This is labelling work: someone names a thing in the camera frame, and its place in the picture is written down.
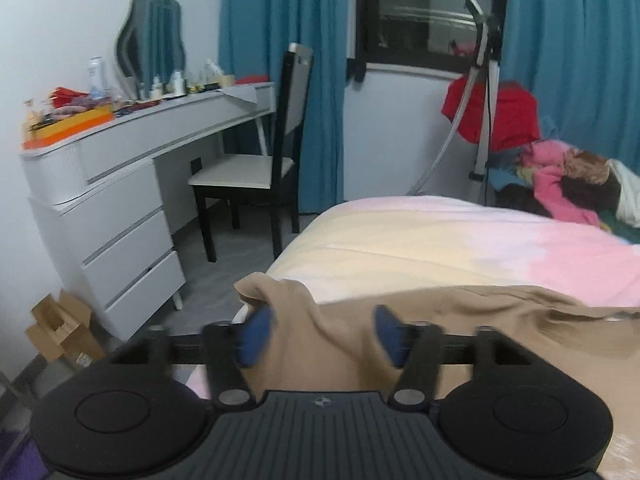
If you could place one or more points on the white dressing table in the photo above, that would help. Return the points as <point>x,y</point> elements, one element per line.
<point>115,195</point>

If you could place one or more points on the pastel bed blanket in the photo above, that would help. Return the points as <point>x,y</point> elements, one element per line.
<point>400,245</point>

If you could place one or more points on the black chair with white seat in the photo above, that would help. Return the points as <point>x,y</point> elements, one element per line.
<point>250,170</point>

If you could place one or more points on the orange tray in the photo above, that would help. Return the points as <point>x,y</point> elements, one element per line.
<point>70,127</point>

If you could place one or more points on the small white bottle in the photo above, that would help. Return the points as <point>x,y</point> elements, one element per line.
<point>176,81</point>

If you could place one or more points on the garment steamer stand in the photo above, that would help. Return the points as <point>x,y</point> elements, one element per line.
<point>487,85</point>

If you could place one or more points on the red garment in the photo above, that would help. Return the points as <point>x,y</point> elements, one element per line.
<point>510,110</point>

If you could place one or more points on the red cloth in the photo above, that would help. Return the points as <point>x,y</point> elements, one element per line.
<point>251,79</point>

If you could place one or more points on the brown fuzzy garment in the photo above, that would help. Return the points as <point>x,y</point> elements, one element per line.
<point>587,167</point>

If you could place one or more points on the green garment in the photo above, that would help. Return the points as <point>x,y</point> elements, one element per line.
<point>625,232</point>

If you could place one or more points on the wavy framed mirror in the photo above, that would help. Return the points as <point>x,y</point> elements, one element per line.
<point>150,35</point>

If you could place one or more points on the cardboard box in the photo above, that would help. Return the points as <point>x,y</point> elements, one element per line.
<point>62,330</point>

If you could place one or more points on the white garment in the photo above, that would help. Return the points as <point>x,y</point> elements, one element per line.
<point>627,185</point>

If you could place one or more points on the pink garment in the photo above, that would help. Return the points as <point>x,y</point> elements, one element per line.
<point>550,180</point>

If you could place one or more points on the white spray can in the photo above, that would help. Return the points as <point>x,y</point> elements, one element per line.
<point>97,79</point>

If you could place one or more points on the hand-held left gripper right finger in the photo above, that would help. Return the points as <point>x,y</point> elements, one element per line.
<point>391,336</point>

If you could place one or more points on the tan garment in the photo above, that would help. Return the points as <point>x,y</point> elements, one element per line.
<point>340,340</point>

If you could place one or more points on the black garment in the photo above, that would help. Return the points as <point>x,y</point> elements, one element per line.
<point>520,201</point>

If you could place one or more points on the tissue box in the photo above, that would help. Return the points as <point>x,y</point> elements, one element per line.
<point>224,80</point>

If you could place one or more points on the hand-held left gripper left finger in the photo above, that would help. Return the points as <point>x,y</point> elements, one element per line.
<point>256,336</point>

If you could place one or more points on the black framed window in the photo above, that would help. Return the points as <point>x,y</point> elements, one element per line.
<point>425,10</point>

